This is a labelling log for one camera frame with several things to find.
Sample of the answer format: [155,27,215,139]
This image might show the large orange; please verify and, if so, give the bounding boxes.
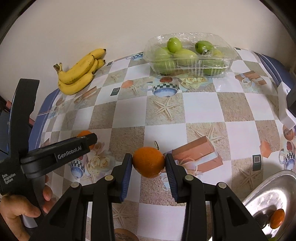
[269,209,285,230]

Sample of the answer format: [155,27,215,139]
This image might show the small orange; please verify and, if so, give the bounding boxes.
[76,130,96,151]
[132,141,165,178]

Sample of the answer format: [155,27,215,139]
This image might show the green mango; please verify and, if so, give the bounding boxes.
[266,235,278,241]

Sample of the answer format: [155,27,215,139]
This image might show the person's left hand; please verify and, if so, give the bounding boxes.
[1,185,56,241]

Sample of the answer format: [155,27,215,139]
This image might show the large steel bowl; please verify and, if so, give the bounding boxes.
[243,170,295,240]

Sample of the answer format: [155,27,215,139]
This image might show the blue cloth table cover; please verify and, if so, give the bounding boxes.
[29,89,60,151]

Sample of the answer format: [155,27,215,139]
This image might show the patterned checkered tablecloth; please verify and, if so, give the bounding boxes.
[40,49,295,199]

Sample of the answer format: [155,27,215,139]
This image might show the yellow banana bunch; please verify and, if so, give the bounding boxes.
[53,48,106,95]

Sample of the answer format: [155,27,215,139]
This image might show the white charger dock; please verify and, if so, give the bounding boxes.
[277,82,295,130]

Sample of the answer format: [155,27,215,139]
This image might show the black charger block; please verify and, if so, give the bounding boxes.
[287,84,296,116]

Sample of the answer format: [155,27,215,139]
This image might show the clear plastic fruit tray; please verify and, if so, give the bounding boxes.
[143,32,238,77]

